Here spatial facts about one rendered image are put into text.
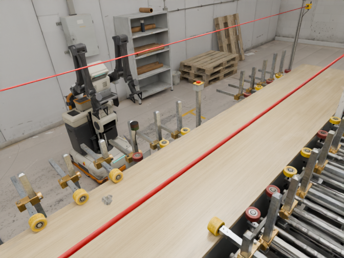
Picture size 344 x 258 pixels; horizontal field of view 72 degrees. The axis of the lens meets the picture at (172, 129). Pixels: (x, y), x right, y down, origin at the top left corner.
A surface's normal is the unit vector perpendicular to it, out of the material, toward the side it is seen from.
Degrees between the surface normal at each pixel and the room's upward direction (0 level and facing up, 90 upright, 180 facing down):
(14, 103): 90
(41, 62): 90
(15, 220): 0
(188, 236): 0
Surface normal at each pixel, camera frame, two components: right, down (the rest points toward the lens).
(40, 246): -0.06, -0.85
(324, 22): -0.72, 0.41
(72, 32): 0.69, 0.35
